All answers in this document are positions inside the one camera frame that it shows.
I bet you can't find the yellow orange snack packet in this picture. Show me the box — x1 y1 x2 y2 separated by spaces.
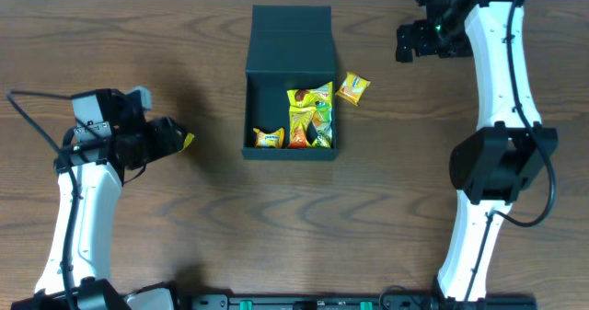
288 106 316 149

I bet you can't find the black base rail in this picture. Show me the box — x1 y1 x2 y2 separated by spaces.
188 293 537 310

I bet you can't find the yellow Julie's peanut butter packet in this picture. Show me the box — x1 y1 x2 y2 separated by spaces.
253 128 285 149

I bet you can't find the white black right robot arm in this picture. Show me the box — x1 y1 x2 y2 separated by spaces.
381 0 559 309

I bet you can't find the black gift box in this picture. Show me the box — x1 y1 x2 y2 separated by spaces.
242 6 338 161

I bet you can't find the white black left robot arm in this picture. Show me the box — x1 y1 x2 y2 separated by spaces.
11 118 194 309

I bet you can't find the yellow Apollo cake packet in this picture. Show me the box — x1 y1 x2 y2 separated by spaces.
182 133 194 150
287 82 333 108

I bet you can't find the yellow Le-mond biscuit packet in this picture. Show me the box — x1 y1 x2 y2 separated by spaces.
335 72 371 106

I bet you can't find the green yellow snack packet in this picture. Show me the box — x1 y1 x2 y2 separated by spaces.
312 103 332 148

